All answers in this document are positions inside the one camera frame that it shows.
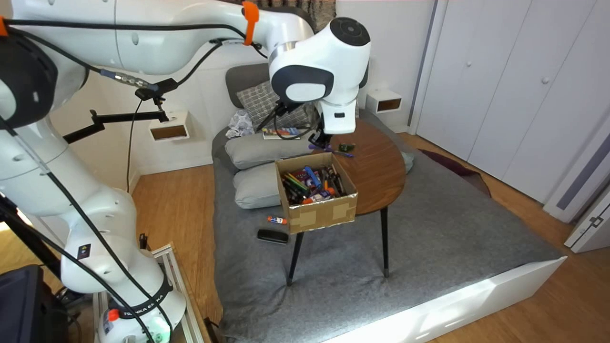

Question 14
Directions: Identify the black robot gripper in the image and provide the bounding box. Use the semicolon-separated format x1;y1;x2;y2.
310;130;336;153

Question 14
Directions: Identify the blue Sharpie marker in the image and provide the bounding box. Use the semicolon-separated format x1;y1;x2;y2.
304;167;325;189

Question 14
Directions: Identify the brown cardboard box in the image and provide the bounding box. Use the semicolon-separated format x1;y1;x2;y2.
275;151;361;237

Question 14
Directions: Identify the colourful flat packet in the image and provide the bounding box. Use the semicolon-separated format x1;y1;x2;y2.
262;125;315;144

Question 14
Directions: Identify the light grey cushion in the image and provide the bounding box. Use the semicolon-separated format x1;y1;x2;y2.
224;132;317;172
231;163;287;212

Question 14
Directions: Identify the grey checkered pillow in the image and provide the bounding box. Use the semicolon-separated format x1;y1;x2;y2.
235;81;321;134

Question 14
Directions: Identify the pale blue blanket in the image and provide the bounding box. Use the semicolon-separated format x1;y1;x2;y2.
226;109;258;142

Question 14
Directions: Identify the dark grey backrest pillow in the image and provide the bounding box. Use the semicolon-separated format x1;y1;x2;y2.
224;62;273;111

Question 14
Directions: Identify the black tapered table leg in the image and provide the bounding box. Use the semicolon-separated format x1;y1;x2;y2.
285;231;308;289
378;207;392;279

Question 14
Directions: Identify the brown woven panel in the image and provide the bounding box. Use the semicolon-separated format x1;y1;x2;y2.
256;0;340;35

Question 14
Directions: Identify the white closet door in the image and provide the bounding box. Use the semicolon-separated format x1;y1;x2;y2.
468;0;610;207
416;0;512;163

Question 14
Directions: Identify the brown wooden table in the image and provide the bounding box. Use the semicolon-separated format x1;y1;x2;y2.
210;130;567;343

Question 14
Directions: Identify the white door with grey stripe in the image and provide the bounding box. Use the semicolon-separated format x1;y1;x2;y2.
542;111;610;228

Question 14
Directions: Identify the white bottle with orange cap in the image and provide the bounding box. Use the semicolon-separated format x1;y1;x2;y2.
100;308;149;343

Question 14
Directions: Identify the white room door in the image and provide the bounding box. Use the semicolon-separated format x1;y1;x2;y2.
563;188;610;258

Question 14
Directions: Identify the black case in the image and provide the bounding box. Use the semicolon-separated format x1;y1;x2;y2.
0;266;67;343

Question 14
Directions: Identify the white wall shelf box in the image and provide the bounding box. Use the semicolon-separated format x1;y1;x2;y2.
148;111;193;146
367;90;407;119

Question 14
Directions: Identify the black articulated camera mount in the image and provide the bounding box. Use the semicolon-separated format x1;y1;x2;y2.
62;79;182;148

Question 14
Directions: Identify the aluminium profile frame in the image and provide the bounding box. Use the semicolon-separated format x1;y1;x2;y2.
151;243;210;343

